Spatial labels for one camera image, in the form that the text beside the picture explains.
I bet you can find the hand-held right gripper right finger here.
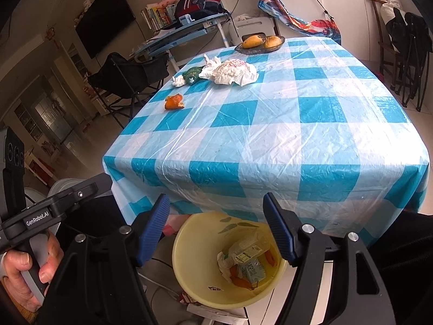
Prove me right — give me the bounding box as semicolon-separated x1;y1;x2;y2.
263;192;396;325

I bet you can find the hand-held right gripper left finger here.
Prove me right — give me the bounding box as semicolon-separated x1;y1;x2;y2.
32;194;170;325

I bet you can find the clear bottle green label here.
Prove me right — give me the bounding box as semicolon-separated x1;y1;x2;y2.
223;235;271;268

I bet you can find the printed drink carton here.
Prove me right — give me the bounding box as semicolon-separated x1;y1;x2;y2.
237;257;268;283

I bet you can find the yellow trash bin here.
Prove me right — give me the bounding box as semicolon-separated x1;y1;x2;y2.
172;211;288;309

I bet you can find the orange peel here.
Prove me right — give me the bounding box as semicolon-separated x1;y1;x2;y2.
164;94;185;111

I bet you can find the green wrapper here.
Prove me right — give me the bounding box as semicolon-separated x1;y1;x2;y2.
182;66;205;83

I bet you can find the white plastic bag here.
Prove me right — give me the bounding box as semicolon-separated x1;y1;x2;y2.
210;58;259;87

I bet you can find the large white tissue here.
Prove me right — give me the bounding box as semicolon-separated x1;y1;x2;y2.
203;54;222;70

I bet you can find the person's left hand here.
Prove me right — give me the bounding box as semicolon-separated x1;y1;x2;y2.
0;235;65;314

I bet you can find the blue white checkered tablecloth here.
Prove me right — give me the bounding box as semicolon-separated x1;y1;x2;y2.
102;35;430;248

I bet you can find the open black camping chair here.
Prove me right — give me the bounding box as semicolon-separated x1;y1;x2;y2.
87;52;170;129

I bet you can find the glass fruit bowl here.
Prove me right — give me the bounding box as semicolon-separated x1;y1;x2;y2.
234;35;286;55

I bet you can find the yellow mango dark spot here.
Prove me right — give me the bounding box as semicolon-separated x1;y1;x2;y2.
242;35;264;49

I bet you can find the black television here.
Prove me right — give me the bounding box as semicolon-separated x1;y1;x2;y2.
75;0;136;60

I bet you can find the blue study desk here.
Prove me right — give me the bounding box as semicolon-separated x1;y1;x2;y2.
135;13;231;72

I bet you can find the white plastic stool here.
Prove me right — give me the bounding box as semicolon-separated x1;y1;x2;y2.
227;14;274;46

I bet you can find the colourful printed hanging bag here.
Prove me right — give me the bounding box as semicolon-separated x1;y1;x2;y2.
258;0;342;46

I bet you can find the row of books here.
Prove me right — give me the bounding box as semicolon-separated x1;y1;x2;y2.
140;2;178;33

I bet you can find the dark blue red backpack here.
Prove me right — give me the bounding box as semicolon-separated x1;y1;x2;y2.
173;0;228;21

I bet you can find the wooden chair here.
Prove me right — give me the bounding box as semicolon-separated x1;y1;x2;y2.
366;0;406;85

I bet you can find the folded black camping chair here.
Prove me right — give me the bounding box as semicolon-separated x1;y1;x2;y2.
386;12;433;112

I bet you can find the white stuffed bag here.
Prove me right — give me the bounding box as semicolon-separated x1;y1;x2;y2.
380;0;405;28

